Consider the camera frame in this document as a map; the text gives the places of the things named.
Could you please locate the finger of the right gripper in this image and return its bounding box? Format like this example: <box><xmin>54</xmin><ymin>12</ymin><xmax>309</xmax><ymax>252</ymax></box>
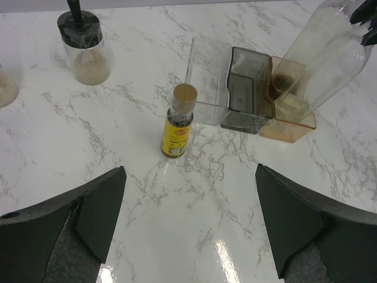
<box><xmin>349</xmin><ymin>0</ymin><xmax>376</xmax><ymax>25</ymax></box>
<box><xmin>361</xmin><ymin>25</ymin><xmax>377</xmax><ymax>46</ymax></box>

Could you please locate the tall bottle gold pourer brown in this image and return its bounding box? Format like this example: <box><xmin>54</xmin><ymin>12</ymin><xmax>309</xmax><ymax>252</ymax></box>
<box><xmin>269</xmin><ymin>1</ymin><xmax>360</xmax><ymax>101</ymax></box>

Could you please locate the smoky grey plastic bin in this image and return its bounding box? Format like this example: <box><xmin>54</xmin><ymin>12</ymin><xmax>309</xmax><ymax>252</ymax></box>
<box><xmin>220</xmin><ymin>47</ymin><xmax>273</xmax><ymax>134</ymax></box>

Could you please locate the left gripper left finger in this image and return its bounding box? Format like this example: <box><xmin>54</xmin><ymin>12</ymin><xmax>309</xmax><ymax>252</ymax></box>
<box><xmin>1</xmin><ymin>166</ymin><xmax>127</xmax><ymax>282</ymax></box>

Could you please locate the shaker jar black cap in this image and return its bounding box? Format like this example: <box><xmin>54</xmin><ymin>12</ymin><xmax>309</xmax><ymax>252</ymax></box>
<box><xmin>57</xmin><ymin>1</ymin><xmax>111</xmax><ymax>85</ymax></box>
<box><xmin>1</xmin><ymin>58</ymin><xmax>22</xmax><ymax>107</ymax></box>

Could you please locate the shaker jar black cap right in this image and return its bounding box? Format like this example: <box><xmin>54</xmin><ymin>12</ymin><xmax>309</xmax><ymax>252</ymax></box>
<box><xmin>57</xmin><ymin>1</ymin><xmax>111</xmax><ymax>85</ymax></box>

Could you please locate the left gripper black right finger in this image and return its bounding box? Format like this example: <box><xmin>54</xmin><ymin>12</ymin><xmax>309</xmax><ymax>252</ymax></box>
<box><xmin>255</xmin><ymin>164</ymin><xmax>376</xmax><ymax>282</ymax></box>

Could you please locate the shaker jar black cap left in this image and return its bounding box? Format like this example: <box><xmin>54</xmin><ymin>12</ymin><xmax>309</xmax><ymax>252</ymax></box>
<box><xmin>1</xmin><ymin>58</ymin><xmax>22</xmax><ymax>107</ymax></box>

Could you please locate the small yellow label bottle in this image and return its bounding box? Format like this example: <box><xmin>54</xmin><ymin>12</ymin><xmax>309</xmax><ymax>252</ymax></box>
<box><xmin>160</xmin><ymin>83</ymin><xmax>197</xmax><ymax>158</ymax></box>

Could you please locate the clear plastic bin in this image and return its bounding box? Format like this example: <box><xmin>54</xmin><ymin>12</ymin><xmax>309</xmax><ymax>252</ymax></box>
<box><xmin>185</xmin><ymin>37</ymin><xmax>232</xmax><ymax>126</ymax></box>

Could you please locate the tall clear bottle gold pourer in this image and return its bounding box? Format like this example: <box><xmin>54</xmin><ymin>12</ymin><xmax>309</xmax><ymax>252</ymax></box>
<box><xmin>284</xmin><ymin>32</ymin><xmax>375</xmax><ymax>111</ymax></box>

